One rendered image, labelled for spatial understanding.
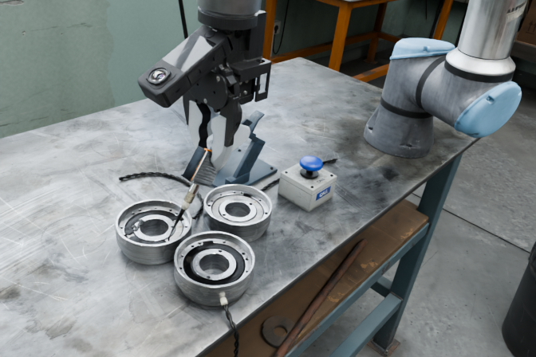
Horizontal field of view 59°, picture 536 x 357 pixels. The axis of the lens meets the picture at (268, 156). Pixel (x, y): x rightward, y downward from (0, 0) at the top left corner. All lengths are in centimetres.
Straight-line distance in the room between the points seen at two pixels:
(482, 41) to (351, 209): 35
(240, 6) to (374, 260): 74
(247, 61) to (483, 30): 42
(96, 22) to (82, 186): 161
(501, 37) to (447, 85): 12
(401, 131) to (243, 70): 51
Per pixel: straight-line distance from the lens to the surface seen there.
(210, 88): 59
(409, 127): 102
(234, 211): 76
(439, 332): 183
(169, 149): 94
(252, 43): 61
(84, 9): 234
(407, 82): 98
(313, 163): 79
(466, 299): 200
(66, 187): 85
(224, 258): 66
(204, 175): 65
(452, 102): 91
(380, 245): 118
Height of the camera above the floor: 127
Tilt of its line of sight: 30 degrees down
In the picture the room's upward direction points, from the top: 8 degrees clockwise
